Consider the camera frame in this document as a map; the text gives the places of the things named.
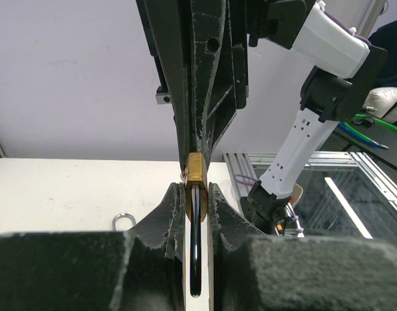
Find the aluminium front rail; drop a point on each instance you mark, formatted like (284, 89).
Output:
(242, 168)

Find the person in dark clothes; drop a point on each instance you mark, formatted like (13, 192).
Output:
(386, 38)

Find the small brass padlock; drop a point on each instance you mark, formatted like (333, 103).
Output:
(123, 222)

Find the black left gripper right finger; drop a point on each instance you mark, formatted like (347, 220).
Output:
(249, 270)

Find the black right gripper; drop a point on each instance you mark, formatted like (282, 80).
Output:
(218, 70)

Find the brass padlock with keys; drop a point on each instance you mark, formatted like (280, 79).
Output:
(196, 195)

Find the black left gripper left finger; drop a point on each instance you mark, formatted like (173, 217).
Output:
(138, 269)

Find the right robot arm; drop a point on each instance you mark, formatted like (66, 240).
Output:
(345, 66)

